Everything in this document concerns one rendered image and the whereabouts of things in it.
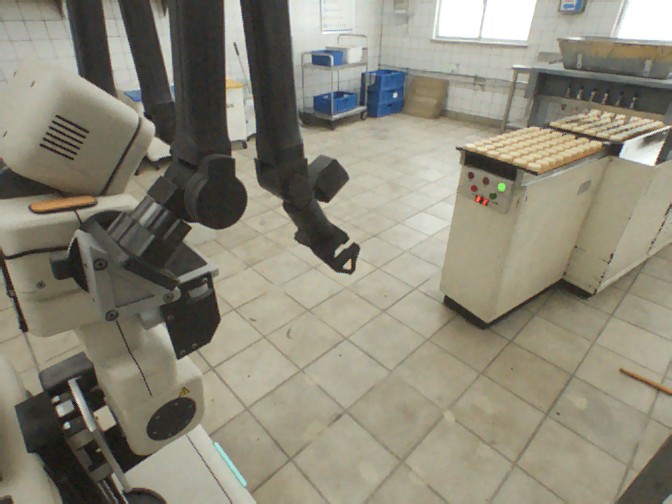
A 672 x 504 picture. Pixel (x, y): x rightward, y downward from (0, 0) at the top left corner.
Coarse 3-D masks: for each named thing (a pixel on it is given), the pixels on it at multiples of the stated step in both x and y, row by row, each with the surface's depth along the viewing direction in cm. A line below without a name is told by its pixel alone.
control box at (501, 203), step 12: (468, 168) 173; (468, 180) 175; (480, 180) 170; (492, 180) 164; (504, 180) 161; (468, 192) 177; (480, 192) 171; (492, 192) 166; (504, 192) 161; (492, 204) 168; (504, 204) 163
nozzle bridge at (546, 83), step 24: (552, 72) 198; (576, 72) 189; (600, 72) 188; (528, 96) 212; (552, 96) 205; (576, 96) 200; (600, 96) 191; (624, 96) 183; (648, 96) 176; (528, 120) 227
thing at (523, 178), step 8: (616, 144) 188; (600, 152) 182; (608, 152) 187; (584, 160) 176; (560, 168) 167; (568, 168) 171; (520, 176) 153; (528, 176) 154; (536, 176) 158; (544, 176) 162; (520, 184) 154
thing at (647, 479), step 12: (660, 456) 46; (648, 468) 48; (660, 468) 47; (636, 480) 50; (648, 480) 48; (660, 480) 47; (624, 492) 52; (636, 492) 50; (648, 492) 49; (660, 492) 47
